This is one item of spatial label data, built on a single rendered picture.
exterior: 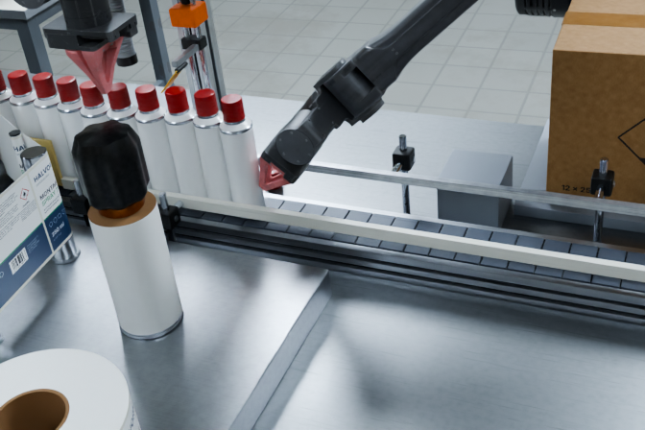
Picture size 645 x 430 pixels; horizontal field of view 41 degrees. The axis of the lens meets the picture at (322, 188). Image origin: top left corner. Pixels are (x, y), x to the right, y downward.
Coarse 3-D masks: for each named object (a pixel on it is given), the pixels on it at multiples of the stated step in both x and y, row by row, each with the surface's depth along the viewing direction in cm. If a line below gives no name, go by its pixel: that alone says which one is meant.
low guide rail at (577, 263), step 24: (168, 192) 143; (240, 216) 138; (264, 216) 136; (288, 216) 134; (312, 216) 133; (408, 240) 127; (432, 240) 125; (456, 240) 124; (480, 240) 123; (552, 264) 120; (576, 264) 118; (600, 264) 117; (624, 264) 116
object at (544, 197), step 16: (352, 176) 134; (368, 176) 133; (384, 176) 132; (400, 176) 131; (416, 176) 131; (464, 192) 128; (480, 192) 127; (496, 192) 126; (512, 192) 125; (528, 192) 124; (544, 192) 124; (592, 208) 121; (608, 208) 120; (624, 208) 119; (640, 208) 118
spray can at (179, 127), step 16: (176, 96) 134; (176, 112) 136; (192, 112) 137; (176, 128) 136; (192, 128) 137; (176, 144) 138; (192, 144) 138; (176, 160) 140; (192, 160) 140; (192, 176) 141; (192, 192) 143
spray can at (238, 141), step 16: (224, 96) 132; (240, 96) 131; (224, 112) 131; (240, 112) 131; (224, 128) 132; (240, 128) 132; (224, 144) 134; (240, 144) 132; (240, 160) 134; (256, 160) 136; (240, 176) 135; (256, 176) 137; (240, 192) 137; (256, 192) 138
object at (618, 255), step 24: (72, 192) 152; (192, 216) 142; (216, 216) 142; (336, 216) 138; (360, 216) 138; (384, 216) 137; (336, 240) 133; (360, 240) 132; (384, 240) 132; (504, 240) 129; (528, 240) 128; (552, 240) 128; (480, 264) 125; (504, 264) 124; (528, 264) 123; (624, 288) 117
